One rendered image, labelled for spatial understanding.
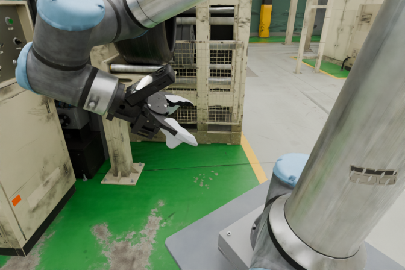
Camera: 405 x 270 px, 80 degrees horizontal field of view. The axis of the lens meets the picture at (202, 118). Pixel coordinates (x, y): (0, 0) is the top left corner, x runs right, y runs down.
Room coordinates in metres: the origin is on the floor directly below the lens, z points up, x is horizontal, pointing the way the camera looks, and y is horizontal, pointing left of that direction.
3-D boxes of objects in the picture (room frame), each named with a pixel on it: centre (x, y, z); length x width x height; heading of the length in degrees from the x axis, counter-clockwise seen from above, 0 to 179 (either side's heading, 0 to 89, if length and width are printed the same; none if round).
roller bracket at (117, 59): (1.61, 0.56, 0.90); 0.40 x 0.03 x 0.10; 176
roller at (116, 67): (1.46, 0.39, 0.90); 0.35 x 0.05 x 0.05; 86
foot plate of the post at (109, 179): (1.60, 0.64, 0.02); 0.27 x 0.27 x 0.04; 86
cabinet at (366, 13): (4.83, -3.43, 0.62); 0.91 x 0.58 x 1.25; 96
